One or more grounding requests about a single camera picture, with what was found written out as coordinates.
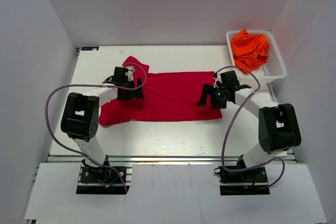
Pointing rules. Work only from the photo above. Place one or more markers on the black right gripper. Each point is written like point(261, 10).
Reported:
point(216, 104)

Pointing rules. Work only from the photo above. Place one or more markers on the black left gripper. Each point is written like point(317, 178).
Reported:
point(137, 93)

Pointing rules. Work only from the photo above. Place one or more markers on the red t-shirt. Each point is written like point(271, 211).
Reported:
point(168, 97)

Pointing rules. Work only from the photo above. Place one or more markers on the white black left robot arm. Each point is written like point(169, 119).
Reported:
point(81, 113)

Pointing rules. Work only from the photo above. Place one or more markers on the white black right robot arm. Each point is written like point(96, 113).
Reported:
point(278, 128)

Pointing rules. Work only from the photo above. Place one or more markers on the blue label sticker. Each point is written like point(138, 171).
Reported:
point(90, 48)

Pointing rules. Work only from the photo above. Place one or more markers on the orange t-shirt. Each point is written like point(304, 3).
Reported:
point(250, 51)

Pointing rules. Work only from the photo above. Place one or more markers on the white plastic mesh basket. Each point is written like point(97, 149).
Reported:
point(274, 68)

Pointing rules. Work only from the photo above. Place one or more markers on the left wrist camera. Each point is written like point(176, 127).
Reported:
point(130, 71)

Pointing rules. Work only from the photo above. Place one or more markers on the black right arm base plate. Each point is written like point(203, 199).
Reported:
point(252, 182)

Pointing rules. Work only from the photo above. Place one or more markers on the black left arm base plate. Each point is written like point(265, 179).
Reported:
point(92, 183)

